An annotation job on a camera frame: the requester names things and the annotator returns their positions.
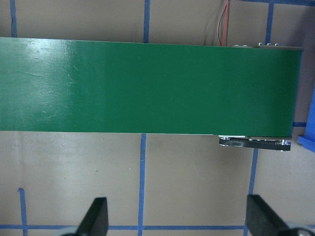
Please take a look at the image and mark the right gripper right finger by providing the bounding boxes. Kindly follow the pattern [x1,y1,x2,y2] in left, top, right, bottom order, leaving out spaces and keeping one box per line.
[246,194,290,236]

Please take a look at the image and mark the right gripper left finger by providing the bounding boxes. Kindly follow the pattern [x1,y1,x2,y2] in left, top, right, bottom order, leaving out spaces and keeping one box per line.
[76,197,109,236]

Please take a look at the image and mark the right blue plastic bin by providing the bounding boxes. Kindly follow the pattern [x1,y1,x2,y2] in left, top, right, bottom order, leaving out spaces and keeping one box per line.
[297,95,315,152]

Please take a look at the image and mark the green conveyor belt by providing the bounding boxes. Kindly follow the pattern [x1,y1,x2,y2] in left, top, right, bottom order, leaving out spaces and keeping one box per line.
[0,37,302,151]

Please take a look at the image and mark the red black conveyor wires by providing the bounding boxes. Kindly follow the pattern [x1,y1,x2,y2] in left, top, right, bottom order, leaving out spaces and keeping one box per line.
[218,0,231,47]

